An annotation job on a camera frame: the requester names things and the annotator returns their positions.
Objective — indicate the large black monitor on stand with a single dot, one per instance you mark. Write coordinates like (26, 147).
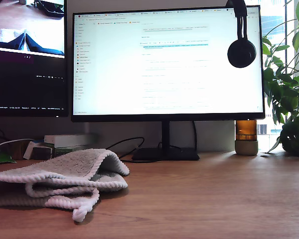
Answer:
(164, 74)

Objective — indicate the green packet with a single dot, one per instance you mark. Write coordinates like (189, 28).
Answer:
(0, 156)

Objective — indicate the long white box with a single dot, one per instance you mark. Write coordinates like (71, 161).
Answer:
(69, 139)

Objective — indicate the green and white box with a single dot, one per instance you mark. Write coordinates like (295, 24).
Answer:
(64, 150)

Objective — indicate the black monitor with dark screen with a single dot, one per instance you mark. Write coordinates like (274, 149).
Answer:
(27, 82)

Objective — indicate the small dark box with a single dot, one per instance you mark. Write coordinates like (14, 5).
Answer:
(41, 153)

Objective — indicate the amber glass jar grey base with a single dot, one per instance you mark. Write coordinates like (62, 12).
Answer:
(246, 129)

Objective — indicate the brown wooden block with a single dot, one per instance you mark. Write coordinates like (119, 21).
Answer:
(17, 150)

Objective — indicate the small white box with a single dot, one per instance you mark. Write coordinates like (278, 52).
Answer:
(27, 152)

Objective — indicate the black headphones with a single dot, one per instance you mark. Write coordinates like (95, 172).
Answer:
(241, 53)

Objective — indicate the white and mint tea towel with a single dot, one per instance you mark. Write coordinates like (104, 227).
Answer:
(64, 164)

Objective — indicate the green leafy potted plant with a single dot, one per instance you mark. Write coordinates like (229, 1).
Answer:
(289, 99)

